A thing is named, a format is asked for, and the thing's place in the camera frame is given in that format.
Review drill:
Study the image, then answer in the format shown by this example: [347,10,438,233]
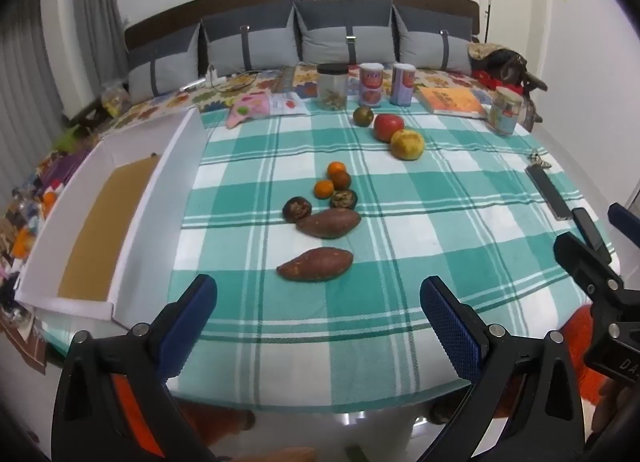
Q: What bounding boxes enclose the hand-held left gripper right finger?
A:
[420,276,586,462]

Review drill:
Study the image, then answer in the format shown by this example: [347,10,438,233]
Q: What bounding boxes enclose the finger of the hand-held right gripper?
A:
[554,208,626,305]
[607,203,640,238]

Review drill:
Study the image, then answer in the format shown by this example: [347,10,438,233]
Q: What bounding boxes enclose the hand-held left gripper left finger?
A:
[52,273,218,462]

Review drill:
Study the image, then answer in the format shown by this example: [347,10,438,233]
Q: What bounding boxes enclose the long sweet potato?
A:
[276,247,355,283]

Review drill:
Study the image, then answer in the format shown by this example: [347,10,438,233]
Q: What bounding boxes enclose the white cardboard box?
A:
[14,106,207,329]

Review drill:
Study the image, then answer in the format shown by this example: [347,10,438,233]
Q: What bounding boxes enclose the dark brown water chestnut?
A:
[282,196,314,223]
[329,189,358,210]

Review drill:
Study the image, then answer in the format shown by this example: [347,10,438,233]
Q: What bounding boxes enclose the fat sweet potato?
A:
[296,208,362,240]

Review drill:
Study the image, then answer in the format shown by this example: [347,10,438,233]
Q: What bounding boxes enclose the green checked tablecloth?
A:
[165,92,623,415]

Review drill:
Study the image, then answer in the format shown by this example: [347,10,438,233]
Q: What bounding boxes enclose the glass jar with paper label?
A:
[488,87,524,136]

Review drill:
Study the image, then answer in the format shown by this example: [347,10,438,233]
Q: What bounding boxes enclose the colourful printed cloth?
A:
[0,142,78,373]

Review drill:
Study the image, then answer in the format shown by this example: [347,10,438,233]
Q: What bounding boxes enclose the yellow green orange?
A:
[390,128,425,161]

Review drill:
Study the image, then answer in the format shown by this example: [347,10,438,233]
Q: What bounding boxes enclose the red cloth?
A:
[474,69,526,93]

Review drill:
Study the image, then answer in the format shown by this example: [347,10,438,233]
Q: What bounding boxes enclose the orange book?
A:
[416,86,488,119]

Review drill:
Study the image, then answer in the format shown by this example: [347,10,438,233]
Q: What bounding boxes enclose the dark bag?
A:
[470,42,548,93]

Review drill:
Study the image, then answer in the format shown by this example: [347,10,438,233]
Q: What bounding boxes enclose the red apple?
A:
[373,113,406,143]

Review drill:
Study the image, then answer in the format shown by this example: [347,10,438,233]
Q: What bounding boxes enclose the floral blanket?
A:
[100,64,531,138]

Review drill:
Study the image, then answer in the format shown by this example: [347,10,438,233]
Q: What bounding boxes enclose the pink snack packet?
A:
[226,93,272,129]

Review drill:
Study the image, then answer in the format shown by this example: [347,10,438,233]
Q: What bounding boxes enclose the clear plastic bag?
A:
[101,84,132,117]

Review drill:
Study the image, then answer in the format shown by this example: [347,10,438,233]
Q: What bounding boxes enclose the white snack packet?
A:
[269,94,305,115]

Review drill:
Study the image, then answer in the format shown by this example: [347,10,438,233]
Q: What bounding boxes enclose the white power strip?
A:
[182,67,223,90]

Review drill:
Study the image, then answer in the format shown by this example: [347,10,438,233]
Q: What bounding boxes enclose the white printed can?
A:
[389,63,416,107]
[359,63,384,107]

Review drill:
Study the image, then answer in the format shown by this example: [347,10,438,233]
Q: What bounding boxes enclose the grey pillow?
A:
[293,0,396,66]
[127,22,203,104]
[392,4,473,75]
[201,2,301,74]

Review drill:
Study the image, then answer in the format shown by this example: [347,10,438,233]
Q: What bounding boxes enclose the clear jar with black lid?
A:
[316,63,348,110]

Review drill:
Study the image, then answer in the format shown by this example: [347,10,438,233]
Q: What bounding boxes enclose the grey curtain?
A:
[0,0,126,193]

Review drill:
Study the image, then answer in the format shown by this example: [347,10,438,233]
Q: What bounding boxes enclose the keys with black strap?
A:
[525,149,573,221]

